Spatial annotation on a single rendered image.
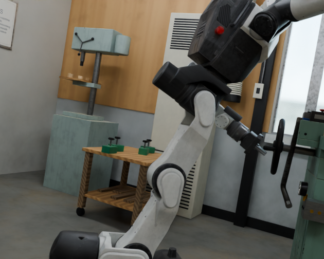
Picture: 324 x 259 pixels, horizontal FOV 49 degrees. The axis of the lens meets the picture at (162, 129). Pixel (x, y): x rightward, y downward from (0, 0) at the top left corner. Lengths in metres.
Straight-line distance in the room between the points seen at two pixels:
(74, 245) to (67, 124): 2.09
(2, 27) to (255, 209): 2.87
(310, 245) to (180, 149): 0.73
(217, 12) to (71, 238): 1.05
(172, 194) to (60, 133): 2.20
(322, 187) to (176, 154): 0.67
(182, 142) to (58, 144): 2.19
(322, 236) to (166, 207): 0.71
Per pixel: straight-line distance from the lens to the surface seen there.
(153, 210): 1.48
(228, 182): 3.38
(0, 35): 3.76
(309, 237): 1.76
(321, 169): 1.71
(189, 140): 1.45
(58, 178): 3.52
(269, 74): 3.25
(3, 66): 3.81
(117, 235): 1.63
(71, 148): 3.41
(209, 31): 1.45
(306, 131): 1.82
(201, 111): 1.43
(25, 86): 4.01
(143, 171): 2.50
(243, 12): 1.47
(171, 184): 1.42
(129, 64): 3.83
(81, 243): 1.49
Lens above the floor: 0.89
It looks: 3 degrees down
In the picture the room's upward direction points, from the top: 9 degrees clockwise
